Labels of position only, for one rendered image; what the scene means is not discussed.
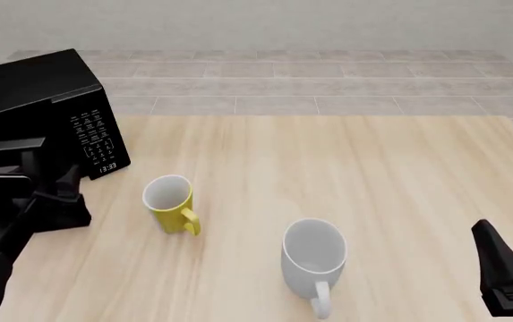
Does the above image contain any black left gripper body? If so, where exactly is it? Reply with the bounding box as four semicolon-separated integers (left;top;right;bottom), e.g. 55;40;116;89
26;190;93;233

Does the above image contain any black microwave oven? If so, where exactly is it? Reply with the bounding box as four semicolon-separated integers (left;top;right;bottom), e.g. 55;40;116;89
0;48;133;182

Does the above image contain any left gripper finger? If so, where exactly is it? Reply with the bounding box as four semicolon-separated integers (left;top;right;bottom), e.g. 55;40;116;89
57;163;83;203

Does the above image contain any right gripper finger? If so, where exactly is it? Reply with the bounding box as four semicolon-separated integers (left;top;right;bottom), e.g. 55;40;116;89
470;218;513;292

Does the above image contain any white mug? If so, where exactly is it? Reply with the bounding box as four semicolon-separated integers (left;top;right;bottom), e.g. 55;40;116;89
280;217;349;320

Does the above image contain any yellow mug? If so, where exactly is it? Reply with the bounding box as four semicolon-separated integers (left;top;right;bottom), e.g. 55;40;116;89
141;174;203;237

